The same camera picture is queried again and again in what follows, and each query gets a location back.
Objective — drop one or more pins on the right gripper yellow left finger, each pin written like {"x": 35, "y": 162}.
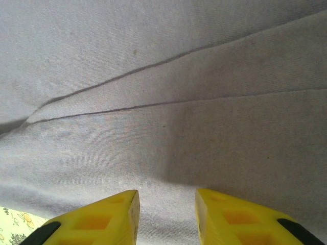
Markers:
{"x": 102, "y": 224}

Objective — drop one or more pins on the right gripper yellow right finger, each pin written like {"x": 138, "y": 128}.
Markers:
{"x": 230, "y": 224}

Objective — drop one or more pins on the purple t-shirt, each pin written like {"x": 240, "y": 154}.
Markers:
{"x": 163, "y": 102}

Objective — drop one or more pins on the floral table cover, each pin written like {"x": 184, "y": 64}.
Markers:
{"x": 15, "y": 227}

